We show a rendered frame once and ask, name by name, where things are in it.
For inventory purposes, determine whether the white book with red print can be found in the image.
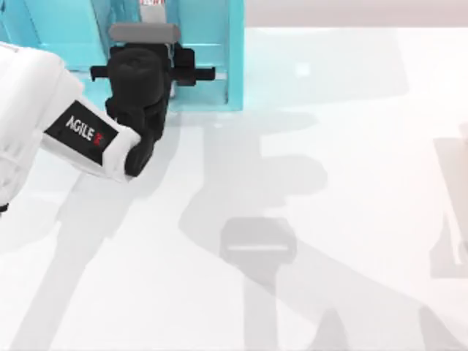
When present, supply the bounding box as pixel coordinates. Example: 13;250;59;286
140;0;166;26

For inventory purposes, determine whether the light blue rack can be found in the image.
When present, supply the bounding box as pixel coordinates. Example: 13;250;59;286
0;0;244;113

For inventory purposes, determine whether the pale grey rounded box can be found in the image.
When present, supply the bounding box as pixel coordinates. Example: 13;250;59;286
108;23;181;45

